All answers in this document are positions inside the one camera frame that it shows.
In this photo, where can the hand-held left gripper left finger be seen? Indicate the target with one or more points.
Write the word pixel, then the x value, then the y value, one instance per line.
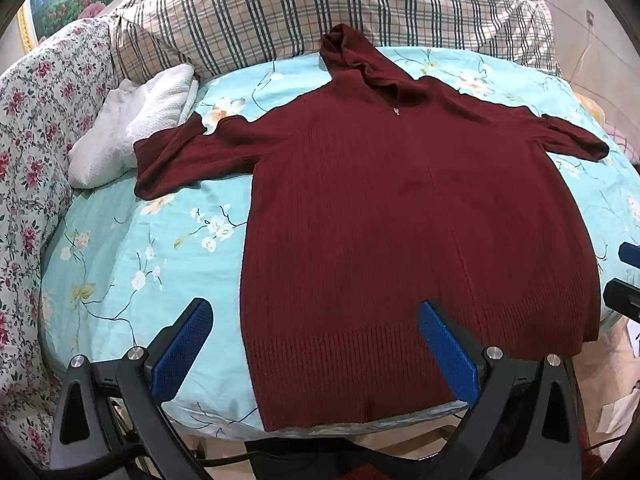
pixel 185 350

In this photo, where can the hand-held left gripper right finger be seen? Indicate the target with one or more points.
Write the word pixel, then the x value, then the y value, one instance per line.
pixel 445 355

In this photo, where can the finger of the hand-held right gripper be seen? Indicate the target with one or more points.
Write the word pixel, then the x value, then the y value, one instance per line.
pixel 625 300
pixel 631 252

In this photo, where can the maroon hooded knit sweater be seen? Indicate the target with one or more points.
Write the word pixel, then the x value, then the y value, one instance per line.
pixel 375 210

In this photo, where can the light blue floral bedsheet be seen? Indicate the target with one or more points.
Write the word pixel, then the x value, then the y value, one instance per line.
pixel 150 240

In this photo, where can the yellow cloth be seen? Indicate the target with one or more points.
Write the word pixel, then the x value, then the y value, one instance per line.
pixel 590 105

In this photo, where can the white textured towel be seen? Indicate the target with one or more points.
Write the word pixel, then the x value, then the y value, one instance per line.
pixel 125 125

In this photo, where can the white pink floral quilt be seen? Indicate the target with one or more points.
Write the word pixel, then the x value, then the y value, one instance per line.
pixel 30 160

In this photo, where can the beige plaid quilt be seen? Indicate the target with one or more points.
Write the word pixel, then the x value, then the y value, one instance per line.
pixel 250 10

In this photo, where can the wall socket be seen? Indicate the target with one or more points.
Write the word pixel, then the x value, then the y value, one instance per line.
pixel 591 16

